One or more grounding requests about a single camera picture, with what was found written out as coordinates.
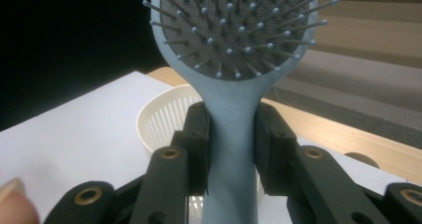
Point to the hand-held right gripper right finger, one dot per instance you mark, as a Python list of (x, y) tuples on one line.
[(270, 144)]

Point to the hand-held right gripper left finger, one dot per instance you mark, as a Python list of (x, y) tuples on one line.
[(199, 144)]

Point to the light blue hairbrush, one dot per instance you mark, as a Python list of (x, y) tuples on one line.
[(232, 134)]

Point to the white plastic basket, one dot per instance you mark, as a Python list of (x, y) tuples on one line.
[(162, 117)]

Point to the white table cover board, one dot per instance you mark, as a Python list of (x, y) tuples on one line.
[(83, 124)]

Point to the beige wooden desk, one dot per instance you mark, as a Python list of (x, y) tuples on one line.
[(371, 18)]

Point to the black curtain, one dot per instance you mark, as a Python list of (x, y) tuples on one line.
[(66, 35)]

